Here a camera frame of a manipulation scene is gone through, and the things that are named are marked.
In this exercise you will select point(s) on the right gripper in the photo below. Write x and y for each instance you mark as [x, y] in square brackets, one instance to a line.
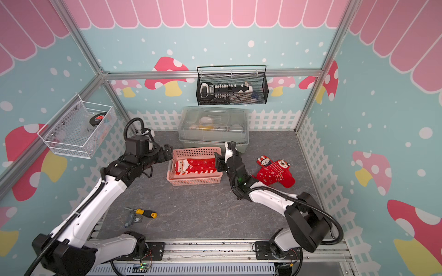
[221, 161]

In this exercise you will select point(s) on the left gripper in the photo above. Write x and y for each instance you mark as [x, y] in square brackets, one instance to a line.
[161, 158]

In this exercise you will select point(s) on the red snowflake santa sock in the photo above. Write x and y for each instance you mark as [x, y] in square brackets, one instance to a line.
[196, 166]

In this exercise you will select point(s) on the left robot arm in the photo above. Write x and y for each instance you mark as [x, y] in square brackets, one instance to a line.
[67, 250]

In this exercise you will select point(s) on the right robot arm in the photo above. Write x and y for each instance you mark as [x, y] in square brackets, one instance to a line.
[308, 225]

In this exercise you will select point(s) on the red snowman sock pair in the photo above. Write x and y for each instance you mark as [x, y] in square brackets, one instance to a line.
[272, 172]

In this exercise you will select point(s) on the pink perforated plastic basket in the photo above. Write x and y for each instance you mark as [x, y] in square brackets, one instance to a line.
[193, 179]

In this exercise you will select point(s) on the clear lidded storage box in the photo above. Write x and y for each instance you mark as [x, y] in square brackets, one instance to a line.
[212, 127]

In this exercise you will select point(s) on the black red tape measure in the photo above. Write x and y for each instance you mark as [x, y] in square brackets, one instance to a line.
[95, 120]

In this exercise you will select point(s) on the yellow handled screwdriver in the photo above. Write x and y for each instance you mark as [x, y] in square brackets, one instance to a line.
[141, 212]

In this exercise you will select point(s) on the black wire wall basket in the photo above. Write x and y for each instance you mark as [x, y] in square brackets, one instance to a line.
[232, 85]

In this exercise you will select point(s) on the white wire wall basket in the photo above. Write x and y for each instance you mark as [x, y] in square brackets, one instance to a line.
[69, 133]

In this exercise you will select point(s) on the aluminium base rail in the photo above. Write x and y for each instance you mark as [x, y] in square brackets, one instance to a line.
[240, 250]

